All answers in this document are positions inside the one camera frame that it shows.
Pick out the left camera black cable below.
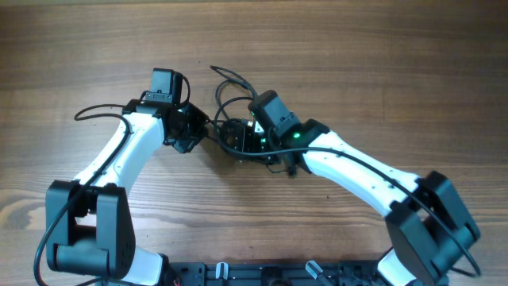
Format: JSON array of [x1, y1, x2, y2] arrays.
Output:
[[33, 103, 134, 286]]

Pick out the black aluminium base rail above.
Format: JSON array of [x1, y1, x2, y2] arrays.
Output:
[[164, 261, 388, 286]]

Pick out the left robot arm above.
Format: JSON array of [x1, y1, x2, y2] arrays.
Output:
[[33, 68, 208, 285]]

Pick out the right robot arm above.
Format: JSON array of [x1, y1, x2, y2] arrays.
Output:
[[214, 91, 481, 285]]

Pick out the black USB cable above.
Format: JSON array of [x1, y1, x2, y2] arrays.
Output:
[[209, 64, 259, 120]]

